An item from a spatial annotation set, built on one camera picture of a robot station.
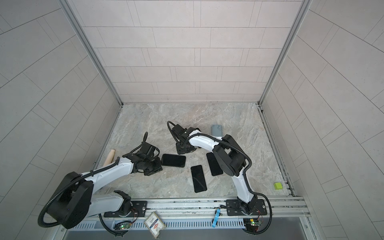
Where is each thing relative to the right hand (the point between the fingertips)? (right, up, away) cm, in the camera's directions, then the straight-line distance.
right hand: (181, 152), depth 90 cm
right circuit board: (+36, -27, -23) cm, 50 cm away
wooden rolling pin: (-41, -1, -5) cm, 41 cm away
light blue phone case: (+23, +12, +11) cm, 29 cm away
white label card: (-9, -26, -25) cm, 37 cm away
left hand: (-7, -6, -5) cm, 11 cm away
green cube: (+53, -14, -13) cm, 56 cm away
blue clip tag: (+18, -25, -24) cm, 39 cm away
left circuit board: (-21, -25, -26) cm, 42 cm away
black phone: (+11, -12, -10) cm, 19 cm away
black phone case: (-4, -4, -2) cm, 6 cm away
